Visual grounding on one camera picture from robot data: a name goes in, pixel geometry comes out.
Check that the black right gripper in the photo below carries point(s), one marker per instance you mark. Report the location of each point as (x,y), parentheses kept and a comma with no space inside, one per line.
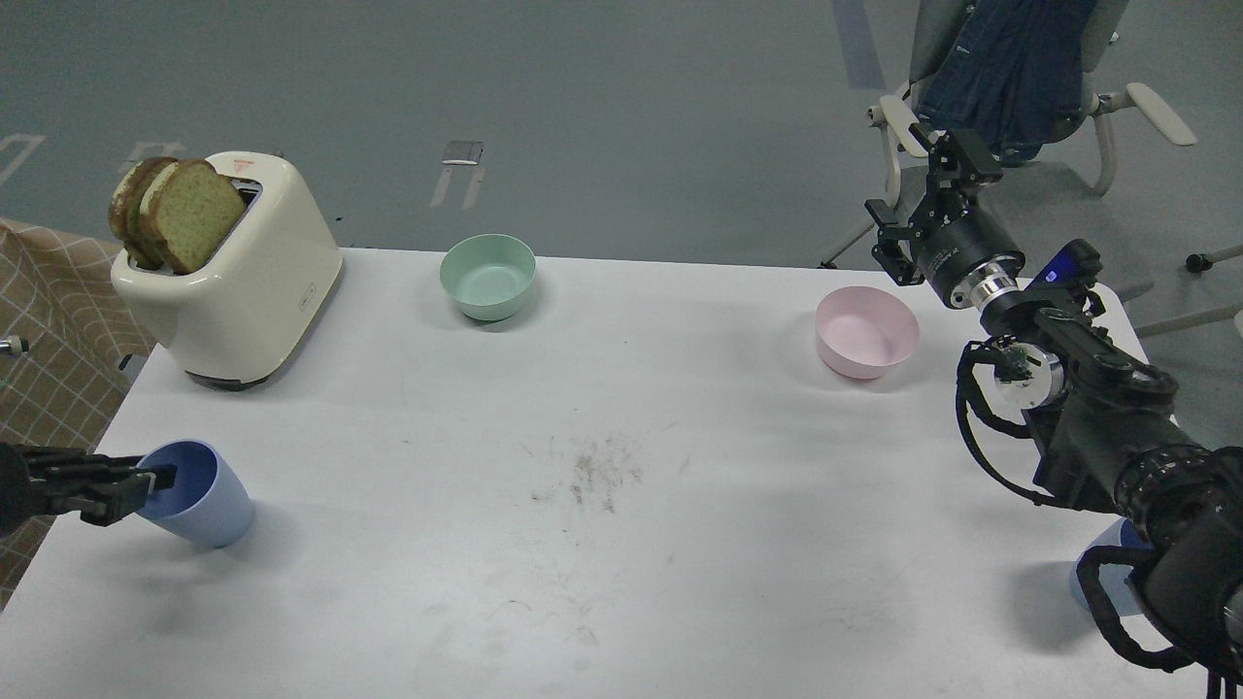
(948,241)

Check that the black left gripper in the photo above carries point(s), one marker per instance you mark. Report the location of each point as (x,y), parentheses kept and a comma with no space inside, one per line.
(100,488)

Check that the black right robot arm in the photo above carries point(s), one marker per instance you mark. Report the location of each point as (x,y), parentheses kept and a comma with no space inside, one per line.
(1100,418)

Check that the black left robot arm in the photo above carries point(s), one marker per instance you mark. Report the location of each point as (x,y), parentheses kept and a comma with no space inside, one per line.
(10,487)

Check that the grey office chair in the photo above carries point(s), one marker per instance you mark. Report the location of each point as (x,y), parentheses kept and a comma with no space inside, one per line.
(1051,206)

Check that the blue denim jacket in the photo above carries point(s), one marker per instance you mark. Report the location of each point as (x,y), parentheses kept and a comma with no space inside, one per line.
(1014,76)

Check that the pink bowl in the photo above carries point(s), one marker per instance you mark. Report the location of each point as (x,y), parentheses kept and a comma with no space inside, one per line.
(862,332)

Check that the cream toaster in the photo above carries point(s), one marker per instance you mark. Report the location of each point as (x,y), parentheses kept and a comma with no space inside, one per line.
(234,322)

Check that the brown checked cloth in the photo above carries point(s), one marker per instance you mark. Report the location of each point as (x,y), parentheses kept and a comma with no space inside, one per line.
(57,296)

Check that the rear bread slice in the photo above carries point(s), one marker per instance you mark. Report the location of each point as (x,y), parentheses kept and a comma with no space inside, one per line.
(125,209)

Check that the bread slice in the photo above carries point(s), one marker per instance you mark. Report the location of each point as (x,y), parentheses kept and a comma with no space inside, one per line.
(187,213)
(125,209)

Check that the front bread slice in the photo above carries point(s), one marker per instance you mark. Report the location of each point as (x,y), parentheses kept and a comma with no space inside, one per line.
(187,213)

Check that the green bowl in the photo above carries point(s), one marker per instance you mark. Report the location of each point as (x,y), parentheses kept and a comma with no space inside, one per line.
(489,277)

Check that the silver floor plate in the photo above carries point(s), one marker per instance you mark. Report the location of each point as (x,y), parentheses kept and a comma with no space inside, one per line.
(462,153)

